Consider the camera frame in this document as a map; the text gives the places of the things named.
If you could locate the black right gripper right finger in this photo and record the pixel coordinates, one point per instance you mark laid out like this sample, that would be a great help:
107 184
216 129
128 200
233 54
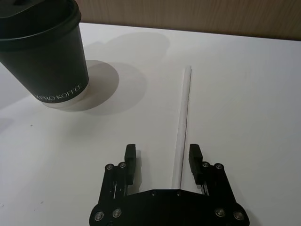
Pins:
195 162

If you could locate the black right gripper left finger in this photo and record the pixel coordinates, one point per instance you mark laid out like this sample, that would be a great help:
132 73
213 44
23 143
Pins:
130 162

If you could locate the white paper-wrapped straw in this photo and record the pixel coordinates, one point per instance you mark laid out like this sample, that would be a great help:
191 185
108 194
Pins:
183 117

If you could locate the black paper coffee cup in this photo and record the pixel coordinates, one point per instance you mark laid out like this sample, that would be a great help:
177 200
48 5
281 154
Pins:
47 70

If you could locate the black plastic cup lid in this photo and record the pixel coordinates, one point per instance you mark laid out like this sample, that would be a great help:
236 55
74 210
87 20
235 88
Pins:
40 21

